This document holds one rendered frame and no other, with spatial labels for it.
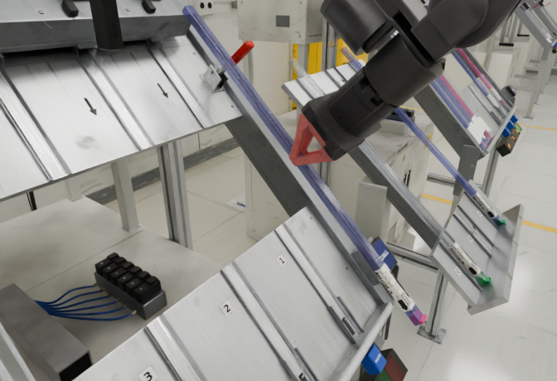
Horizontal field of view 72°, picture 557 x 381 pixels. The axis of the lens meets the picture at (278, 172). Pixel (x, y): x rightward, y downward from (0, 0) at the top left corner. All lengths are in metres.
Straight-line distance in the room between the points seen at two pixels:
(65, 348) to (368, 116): 0.57
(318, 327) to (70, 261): 0.62
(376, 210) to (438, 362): 0.87
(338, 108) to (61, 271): 0.73
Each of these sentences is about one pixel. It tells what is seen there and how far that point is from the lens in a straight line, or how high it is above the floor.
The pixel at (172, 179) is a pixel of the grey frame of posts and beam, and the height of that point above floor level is 0.79.
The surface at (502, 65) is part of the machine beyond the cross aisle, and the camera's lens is 4.86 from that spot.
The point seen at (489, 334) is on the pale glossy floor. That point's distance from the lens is 1.77.
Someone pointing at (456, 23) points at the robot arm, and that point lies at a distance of 0.35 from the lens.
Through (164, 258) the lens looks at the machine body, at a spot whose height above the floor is 0.62.
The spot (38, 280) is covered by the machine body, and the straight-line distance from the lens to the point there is 0.97.
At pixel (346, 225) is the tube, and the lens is 0.49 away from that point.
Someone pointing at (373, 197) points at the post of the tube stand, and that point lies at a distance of 0.82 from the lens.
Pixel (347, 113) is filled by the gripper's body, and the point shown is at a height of 1.04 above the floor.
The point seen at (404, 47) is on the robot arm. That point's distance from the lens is 0.38.
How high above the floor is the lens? 1.16
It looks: 24 degrees down
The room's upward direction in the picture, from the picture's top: straight up
